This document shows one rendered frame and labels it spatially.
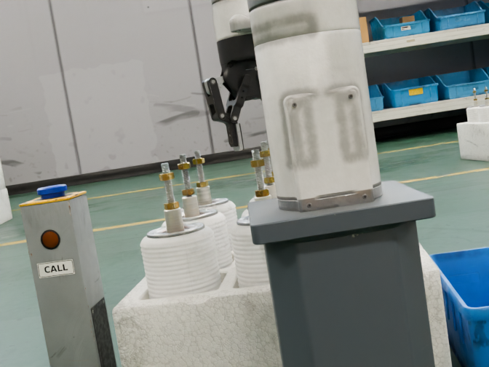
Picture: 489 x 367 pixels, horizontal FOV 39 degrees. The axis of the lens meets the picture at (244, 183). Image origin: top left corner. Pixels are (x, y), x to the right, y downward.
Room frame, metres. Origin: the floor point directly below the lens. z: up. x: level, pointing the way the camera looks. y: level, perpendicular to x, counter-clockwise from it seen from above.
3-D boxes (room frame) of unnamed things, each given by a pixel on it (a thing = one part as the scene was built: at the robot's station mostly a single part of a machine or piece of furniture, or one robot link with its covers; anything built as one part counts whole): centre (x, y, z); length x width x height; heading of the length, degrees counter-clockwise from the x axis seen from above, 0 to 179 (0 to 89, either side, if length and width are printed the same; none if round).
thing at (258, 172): (0.86, -0.02, 0.30); 0.01 x 0.01 x 0.08
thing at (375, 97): (5.63, -1.00, 0.36); 0.50 x 0.38 x 0.21; 0
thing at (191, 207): (0.99, 0.08, 0.26); 0.02 x 0.02 x 0.03
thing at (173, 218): (0.87, 0.10, 0.26); 0.02 x 0.02 x 0.03
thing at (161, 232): (0.87, 0.10, 0.25); 0.08 x 0.08 x 0.01
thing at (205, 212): (0.99, 0.08, 0.25); 0.08 x 0.08 x 0.01
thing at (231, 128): (0.95, 0.01, 0.37); 0.03 x 0.01 x 0.05; 116
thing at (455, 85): (5.61, -1.86, 0.36); 0.50 x 0.38 x 0.21; 1
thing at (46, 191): (0.94, 0.26, 0.32); 0.04 x 0.04 x 0.02
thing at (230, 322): (0.98, -0.03, 0.09); 0.39 x 0.39 x 0.18; 83
